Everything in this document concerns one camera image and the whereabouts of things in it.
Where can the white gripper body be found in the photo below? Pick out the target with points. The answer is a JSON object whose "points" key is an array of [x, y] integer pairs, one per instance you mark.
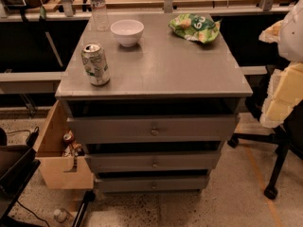
{"points": [[292, 37]]}

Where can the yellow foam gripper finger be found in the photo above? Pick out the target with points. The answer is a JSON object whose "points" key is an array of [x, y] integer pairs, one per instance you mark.
{"points": [[285, 91], [271, 33]]}

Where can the green rice chip bag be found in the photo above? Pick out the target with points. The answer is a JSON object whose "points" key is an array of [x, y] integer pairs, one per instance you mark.
{"points": [[195, 28]]}

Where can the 7up soda can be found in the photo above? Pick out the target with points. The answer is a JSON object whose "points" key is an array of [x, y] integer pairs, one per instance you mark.
{"points": [[95, 64]]}

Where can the red can in box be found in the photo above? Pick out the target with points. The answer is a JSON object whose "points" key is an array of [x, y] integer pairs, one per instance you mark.
{"points": [[68, 138]]}

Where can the black office chair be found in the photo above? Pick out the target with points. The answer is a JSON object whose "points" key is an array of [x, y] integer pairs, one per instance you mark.
{"points": [[284, 136]]}

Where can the top grey drawer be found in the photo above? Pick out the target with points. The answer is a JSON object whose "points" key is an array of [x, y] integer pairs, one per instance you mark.
{"points": [[145, 129]]}

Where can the grey drawer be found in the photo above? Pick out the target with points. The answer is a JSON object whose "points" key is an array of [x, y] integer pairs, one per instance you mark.
{"points": [[145, 129], [152, 161], [152, 184]]}

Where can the middle grey drawer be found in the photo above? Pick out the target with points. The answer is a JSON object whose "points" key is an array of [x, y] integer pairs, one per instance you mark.
{"points": [[152, 161]]}

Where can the white ceramic bowl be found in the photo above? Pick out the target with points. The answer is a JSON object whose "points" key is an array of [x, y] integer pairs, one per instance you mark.
{"points": [[127, 32]]}

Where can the clear plastic water bottle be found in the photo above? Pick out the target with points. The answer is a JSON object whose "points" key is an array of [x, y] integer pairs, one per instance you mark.
{"points": [[99, 13]]}

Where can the bottom grey drawer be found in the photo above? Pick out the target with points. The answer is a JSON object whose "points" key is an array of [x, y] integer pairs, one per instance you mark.
{"points": [[152, 184]]}

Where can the light wooden open box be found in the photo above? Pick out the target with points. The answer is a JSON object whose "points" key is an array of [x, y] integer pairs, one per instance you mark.
{"points": [[60, 172]]}

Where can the plastic bottle on floor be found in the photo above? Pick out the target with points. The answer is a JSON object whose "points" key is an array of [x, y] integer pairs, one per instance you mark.
{"points": [[63, 217]]}

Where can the black power adapter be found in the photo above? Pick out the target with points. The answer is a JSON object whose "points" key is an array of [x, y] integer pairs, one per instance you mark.
{"points": [[32, 137]]}

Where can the black cart at left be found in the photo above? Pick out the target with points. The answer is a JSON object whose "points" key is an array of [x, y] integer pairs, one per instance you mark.
{"points": [[17, 165]]}

